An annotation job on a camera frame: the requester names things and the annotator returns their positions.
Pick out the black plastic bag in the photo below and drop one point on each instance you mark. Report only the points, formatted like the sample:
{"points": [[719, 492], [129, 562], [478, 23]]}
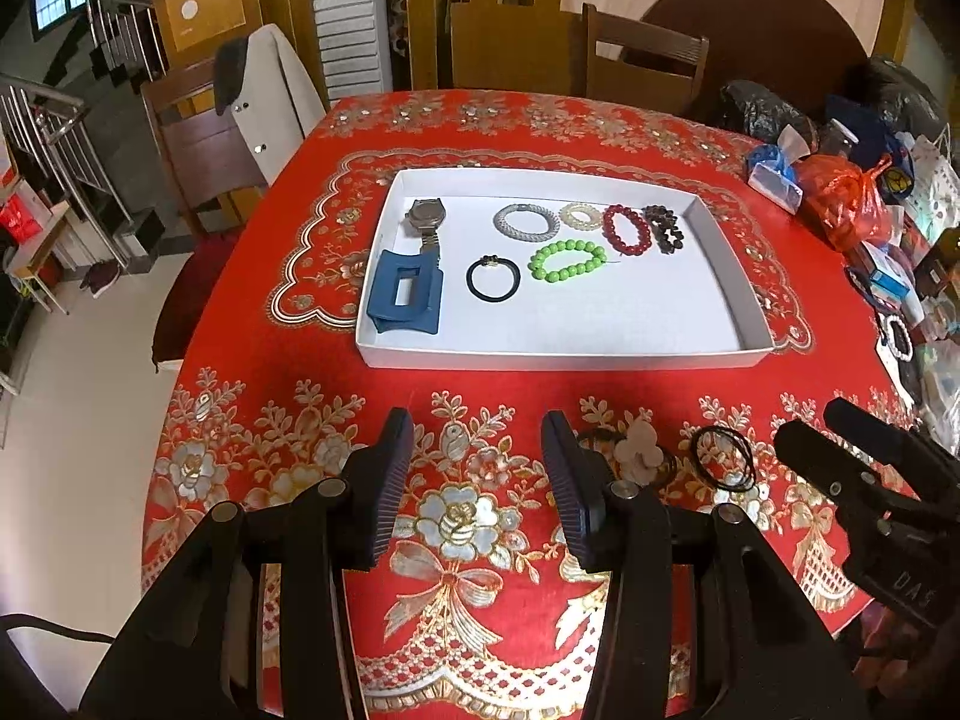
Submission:
{"points": [[754, 110]]}

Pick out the orange plastic bag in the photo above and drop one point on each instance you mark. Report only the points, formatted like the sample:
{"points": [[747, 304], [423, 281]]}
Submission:
{"points": [[843, 201]]}

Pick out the wooden chair far side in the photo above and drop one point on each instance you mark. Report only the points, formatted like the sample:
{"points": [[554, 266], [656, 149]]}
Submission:
{"points": [[641, 65]]}

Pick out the white shallow tray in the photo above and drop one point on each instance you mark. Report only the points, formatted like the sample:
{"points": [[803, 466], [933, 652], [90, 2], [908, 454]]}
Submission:
{"points": [[694, 309]]}

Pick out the blue white tissue pack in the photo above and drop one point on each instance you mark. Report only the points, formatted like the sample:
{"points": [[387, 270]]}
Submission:
{"points": [[771, 169]]}

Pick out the white jacket on chair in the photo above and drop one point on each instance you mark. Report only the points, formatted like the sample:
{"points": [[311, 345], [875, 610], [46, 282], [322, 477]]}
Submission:
{"points": [[262, 81]]}

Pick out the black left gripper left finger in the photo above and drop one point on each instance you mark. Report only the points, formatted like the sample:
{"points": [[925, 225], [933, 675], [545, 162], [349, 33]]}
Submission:
{"points": [[193, 646]]}

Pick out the metal staircase railing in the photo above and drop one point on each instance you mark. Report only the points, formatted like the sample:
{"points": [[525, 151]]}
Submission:
{"points": [[73, 115]]}

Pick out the red floral tablecloth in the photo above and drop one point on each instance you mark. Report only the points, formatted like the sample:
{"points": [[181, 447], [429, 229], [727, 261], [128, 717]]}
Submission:
{"points": [[478, 611]]}

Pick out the silver metal wristwatch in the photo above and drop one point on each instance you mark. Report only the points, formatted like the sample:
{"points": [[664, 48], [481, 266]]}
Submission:
{"points": [[424, 217]]}

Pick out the blue plastic hair claw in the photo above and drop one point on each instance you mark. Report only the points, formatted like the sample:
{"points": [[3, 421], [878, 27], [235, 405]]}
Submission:
{"points": [[406, 293]]}

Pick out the wooden chair with jacket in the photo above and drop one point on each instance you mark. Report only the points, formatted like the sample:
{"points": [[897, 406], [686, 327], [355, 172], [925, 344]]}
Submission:
{"points": [[202, 152]]}

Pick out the black hair tie white flower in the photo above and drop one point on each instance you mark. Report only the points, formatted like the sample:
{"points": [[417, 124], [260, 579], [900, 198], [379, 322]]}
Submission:
{"points": [[633, 453]]}

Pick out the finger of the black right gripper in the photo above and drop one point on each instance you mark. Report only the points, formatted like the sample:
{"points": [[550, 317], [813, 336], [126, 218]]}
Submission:
{"points": [[918, 459], [825, 457]]}

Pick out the red bag on shelf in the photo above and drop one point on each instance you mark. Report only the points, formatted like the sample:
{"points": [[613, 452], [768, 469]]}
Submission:
{"points": [[18, 221]]}

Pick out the person right hand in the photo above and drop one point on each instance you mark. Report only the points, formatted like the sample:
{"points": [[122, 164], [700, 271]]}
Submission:
{"points": [[909, 673]]}

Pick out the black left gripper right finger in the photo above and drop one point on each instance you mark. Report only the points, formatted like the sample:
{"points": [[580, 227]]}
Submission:
{"points": [[759, 649]]}

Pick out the dark round folded table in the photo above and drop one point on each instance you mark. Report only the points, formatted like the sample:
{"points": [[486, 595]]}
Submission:
{"points": [[801, 50]]}

